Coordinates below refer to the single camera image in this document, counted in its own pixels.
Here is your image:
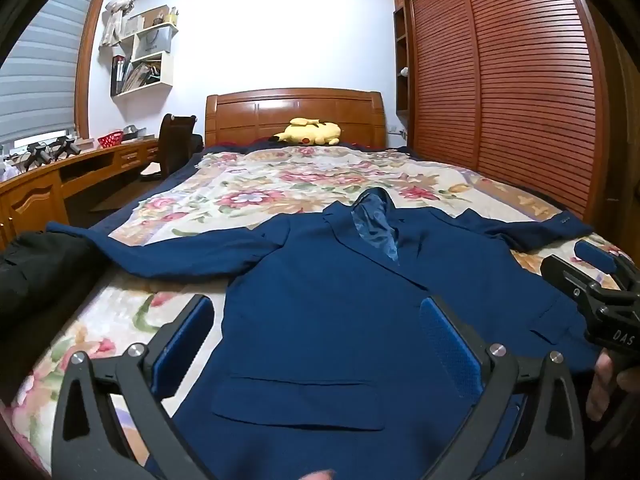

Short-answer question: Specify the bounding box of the wooden window frame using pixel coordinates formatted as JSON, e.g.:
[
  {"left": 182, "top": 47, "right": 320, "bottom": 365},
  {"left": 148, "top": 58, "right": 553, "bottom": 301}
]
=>
[{"left": 75, "top": 0, "right": 113, "bottom": 141}]

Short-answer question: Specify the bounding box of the blue suit jacket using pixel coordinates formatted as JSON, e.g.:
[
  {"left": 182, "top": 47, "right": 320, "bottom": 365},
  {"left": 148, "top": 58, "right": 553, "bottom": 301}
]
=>
[{"left": 46, "top": 189, "right": 603, "bottom": 480}]

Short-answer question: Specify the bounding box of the dark office chair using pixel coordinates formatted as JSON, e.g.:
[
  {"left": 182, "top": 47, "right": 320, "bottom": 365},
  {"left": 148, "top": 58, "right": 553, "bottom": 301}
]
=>
[{"left": 139, "top": 112, "right": 205, "bottom": 182}]

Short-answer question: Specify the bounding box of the yellow plush toy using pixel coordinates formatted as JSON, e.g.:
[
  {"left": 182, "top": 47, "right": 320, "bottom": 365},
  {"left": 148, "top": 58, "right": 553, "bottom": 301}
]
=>
[{"left": 272, "top": 117, "right": 342, "bottom": 147}]

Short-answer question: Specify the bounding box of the black folded clothing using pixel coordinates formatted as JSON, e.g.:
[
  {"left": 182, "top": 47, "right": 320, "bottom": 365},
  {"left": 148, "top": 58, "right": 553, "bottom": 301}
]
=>
[{"left": 0, "top": 230, "right": 108, "bottom": 391}]

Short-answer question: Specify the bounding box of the wooden bed headboard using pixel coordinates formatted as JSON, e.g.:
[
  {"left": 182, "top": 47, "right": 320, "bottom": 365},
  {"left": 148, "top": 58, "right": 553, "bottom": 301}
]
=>
[{"left": 205, "top": 87, "right": 388, "bottom": 151}]

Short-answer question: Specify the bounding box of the wooden louvred wardrobe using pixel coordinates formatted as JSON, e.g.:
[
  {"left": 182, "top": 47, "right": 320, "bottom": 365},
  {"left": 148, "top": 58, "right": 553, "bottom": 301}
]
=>
[{"left": 391, "top": 0, "right": 640, "bottom": 241}]

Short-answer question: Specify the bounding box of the wooden desk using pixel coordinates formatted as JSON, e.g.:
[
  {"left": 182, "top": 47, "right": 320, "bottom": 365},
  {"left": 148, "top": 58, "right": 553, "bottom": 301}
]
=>
[{"left": 0, "top": 137, "right": 161, "bottom": 251}]

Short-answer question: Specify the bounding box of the grey paper bag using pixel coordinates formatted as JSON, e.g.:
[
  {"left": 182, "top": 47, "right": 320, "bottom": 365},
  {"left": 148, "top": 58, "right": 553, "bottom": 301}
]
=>
[{"left": 132, "top": 27, "right": 173, "bottom": 61}]

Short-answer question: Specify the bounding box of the cream cloth bundle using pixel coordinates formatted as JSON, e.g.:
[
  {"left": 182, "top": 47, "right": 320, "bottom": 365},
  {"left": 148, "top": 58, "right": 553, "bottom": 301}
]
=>
[{"left": 100, "top": 0, "right": 136, "bottom": 48}]

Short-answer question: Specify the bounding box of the cardboard box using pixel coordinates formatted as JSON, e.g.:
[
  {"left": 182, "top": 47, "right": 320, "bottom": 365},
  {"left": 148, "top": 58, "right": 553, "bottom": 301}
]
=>
[{"left": 137, "top": 6, "right": 171, "bottom": 28}]

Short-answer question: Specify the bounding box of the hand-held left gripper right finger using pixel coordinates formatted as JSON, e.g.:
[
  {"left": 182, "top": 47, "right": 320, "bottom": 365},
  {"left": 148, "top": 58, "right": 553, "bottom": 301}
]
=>
[{"left": 420, "top": 296, "right": 587, "bottom": 480}]

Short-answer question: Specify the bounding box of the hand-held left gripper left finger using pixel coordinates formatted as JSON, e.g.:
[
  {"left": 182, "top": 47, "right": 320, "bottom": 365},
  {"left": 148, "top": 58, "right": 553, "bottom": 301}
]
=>
[{"left": 51, "top": 295, "right": 216, "bottom": 480}]

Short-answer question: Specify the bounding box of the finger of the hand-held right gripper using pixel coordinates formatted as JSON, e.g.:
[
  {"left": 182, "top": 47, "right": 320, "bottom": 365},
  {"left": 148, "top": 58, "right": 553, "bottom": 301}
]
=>
[
  {"left": 574, "top": 240, "right": 640, "bottom": 291},
  {"left": 540, "top": 255, "right": 608, "bottom": 311}
]

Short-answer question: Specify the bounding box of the stack of papers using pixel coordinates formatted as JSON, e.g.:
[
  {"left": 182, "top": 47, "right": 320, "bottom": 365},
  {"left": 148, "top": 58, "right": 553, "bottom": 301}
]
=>
[{"left": 125, "top": 60, "right": 162, "bottom": 91}]

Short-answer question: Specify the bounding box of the grey window blind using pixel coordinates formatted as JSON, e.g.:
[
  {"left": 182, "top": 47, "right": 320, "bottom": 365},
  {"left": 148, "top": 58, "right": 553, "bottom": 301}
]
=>
[{"left": 0, "top": 0, "right": 101, "bottom": 146}]

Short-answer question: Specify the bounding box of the white wall shelf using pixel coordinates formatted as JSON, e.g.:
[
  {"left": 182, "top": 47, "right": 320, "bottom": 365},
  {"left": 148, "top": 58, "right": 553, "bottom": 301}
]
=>
[{"left": 110, "top": 22, "right": 180, "bottom": 98}]

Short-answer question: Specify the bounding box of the floral blanket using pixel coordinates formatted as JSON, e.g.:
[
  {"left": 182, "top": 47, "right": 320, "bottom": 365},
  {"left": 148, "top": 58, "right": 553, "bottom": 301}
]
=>
[{"left": 10, "top": 147, "right": 631, "bottom": 480}]

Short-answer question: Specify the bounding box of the person's right hand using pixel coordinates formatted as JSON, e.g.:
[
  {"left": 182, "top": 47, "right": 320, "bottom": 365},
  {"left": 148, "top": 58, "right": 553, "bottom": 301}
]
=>
[{"left": 586, "top": 350, "right": 640, "bottom": 423}]

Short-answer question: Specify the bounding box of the black clamp tool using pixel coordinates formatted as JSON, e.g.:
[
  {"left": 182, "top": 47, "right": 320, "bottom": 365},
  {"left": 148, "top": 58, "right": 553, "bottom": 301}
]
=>
[
  {"left": 52, "top": 135, "right": 81, "bottom": 158},
  {"left": 27, "top": 142, "right": 53, "bottom": 166}
]

